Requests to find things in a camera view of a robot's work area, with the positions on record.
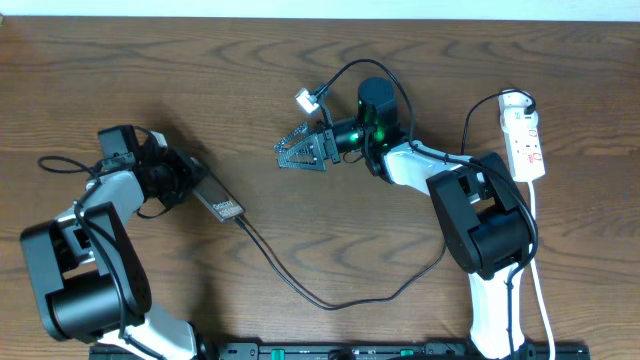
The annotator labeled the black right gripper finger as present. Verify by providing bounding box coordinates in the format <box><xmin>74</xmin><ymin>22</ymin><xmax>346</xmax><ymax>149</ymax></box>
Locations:
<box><xmin>276</xmin><ymin>133</ymin><xmax>317</xmax><ymax>171</ymax></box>
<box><xmin>274</xmin><ymin>122</ymin><xmax>310</xmax><ymax>153</ymax></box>

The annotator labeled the Galaxy S25 Ultra smartphone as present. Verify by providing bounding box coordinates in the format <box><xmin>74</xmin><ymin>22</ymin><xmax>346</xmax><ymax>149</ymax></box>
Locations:
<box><xmin>193</xmin><ymin>173</ymin><xmax>245</xmax><ymax>223</ymax></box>

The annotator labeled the black USB charging cable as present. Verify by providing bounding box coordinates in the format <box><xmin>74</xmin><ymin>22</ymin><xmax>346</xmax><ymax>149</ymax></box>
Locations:
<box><xmin>233</xmin><ymin>88</ymin><xmax>538</xmax><ymax>311</ymax></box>

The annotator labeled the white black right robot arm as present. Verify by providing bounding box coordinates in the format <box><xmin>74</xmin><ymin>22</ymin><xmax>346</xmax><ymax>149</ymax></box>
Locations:
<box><xmin>274</xmin><ymin>77</ymin><xmax>538</xmax><ymax>359</ymax></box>

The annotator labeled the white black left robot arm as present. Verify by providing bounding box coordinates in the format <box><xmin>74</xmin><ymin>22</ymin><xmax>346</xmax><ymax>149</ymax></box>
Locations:
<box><xmin>20</xmin><ymin>125</ymin><xmax>218</xmax><ymax>359</ymax></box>

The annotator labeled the white power strip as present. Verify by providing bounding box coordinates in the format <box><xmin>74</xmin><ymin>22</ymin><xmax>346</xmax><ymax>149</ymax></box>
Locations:
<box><xmin>500</xmin><ymin>107</ymin><xmax>546</xmax><ymax>182</ymax></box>

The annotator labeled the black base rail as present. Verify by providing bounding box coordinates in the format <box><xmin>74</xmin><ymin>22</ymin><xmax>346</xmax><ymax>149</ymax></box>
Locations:
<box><xmin>88</xmin><ymin>342</ymin><xmax>591</xmax><ymax>360</ymax></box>

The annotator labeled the white USB wall charger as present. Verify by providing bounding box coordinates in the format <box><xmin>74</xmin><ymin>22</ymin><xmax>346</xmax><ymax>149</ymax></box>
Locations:
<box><xmin>498</xmin><ymin>89</ymin><xmax>538</xmax><ymax>127</ymax></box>

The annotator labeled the white power strip cord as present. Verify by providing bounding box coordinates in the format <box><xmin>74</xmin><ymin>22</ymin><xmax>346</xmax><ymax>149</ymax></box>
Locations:
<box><xmin>527</xmin><ymin>180</ymin><xmax>557</xmax><ymax>360</ymax></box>

